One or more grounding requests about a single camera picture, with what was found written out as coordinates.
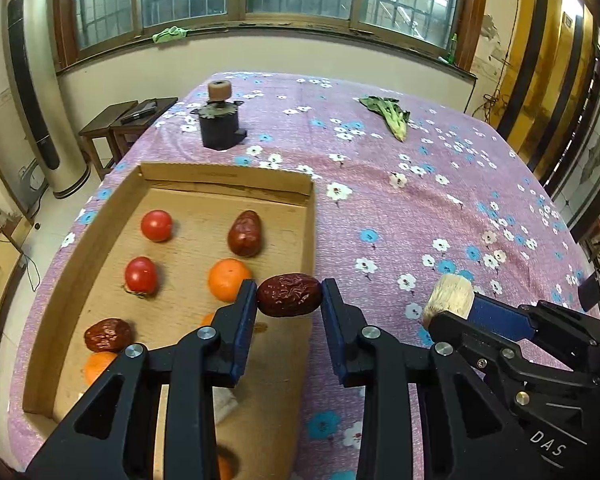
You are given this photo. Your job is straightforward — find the black remote control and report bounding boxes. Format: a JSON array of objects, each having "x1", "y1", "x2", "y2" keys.
[{"x1": 120, "y1": 101, "x2": 158, "y2": 125}]

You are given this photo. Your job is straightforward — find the grey box appliance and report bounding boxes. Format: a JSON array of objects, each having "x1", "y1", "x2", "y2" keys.
[{"x1": 17, "y1": 160, "x2": 48, "y2": 216}]

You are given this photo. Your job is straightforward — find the yellow black door frame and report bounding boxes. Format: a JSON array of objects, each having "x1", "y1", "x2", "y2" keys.
[{"x1": 497, "y1": 0, "x2": 600, "y2": 231}]

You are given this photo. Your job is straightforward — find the dark furniture piece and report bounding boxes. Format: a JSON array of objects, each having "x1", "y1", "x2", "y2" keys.
[{"x1": 577, "y1": 275, "x2": 600, "y2": 311}]

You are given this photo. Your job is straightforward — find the white yam chunk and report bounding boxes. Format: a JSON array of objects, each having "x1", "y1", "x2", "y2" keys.
[
  {"x1": 421, "y1": 274, "x2": 476, "y2": 328},
  {"x1": 215, "y1": 389, "x2": 238, "y2": 423}
]

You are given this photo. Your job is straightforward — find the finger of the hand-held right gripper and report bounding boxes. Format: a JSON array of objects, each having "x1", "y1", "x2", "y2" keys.
[
  {"x1": 467, "y1": 295, "x2": 600, "y2": 371},
  {"x1": 428, "y1": 311, "x2": 581, "y2": 396}
]

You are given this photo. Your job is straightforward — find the shallow cardboard box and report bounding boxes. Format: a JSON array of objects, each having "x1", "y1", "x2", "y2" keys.
[{"x1": 22, "y1": 162, "x2": 317, "y2": 480}]

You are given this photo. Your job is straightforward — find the red date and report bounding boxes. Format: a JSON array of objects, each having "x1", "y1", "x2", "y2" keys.
[
  {"x1": 83, "y1": 318, "x2": 133, "y2": 353},
  {"x1": 227, "y1": 210, "x2": 262, "y2": 258},
  {"x1": 256, "y1": 273, "x2": 323, "y2": 318}
]

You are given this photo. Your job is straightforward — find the tower air conditioner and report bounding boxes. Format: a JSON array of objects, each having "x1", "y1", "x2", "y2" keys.
[{"x1": 2, "y1": 0, "x2": 91, "y2": 199}]

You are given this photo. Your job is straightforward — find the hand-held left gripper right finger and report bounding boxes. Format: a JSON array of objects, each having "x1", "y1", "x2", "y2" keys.
[{"x1": 321, "y1": 278, "x2": 546, "y2": 480}]

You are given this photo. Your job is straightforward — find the green cloth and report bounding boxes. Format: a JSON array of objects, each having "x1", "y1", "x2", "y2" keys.
[{"x1": 152, "y1": 26, "x2": 189, "y2": 44}]

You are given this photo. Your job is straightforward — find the black motor device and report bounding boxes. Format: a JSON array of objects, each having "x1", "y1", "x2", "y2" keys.
[{"x1": 190, "y1": 100, "x2": 249, "y2": 151}]

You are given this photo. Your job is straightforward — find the brown roll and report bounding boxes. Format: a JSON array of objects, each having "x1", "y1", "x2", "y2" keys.
[{"x1": 207, "y1": 80, "x2": 233, "y2": 103}]

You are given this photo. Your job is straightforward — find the green leafy vegetable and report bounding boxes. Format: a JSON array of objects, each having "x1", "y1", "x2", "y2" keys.
[{"x1": 358, "y1": 96, "x2": 412, "y2": 142}]

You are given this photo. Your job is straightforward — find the purple floral tablecloth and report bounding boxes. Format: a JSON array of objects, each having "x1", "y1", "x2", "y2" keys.
[{"x1": 7, "y1": 71, "x2": 600, "y2": 480}]

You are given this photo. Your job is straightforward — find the red tomato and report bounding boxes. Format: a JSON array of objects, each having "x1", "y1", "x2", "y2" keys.
[
  {"x1": 124, "y1": 256, "x2": 159, "y2": 295},
  {"x1": 141, "y1": 210, "x2": 174, "y2": 243}
]

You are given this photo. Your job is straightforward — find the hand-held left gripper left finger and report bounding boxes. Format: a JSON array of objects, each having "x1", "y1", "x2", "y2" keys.
[{"x1": 25, "y1": 279, "x2": 259, "y2": 480}]

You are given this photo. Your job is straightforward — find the black floor cable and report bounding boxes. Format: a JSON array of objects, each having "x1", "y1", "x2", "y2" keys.
[{"x1": 22, "y1": 252, "x2": 42, "y2": 291}]

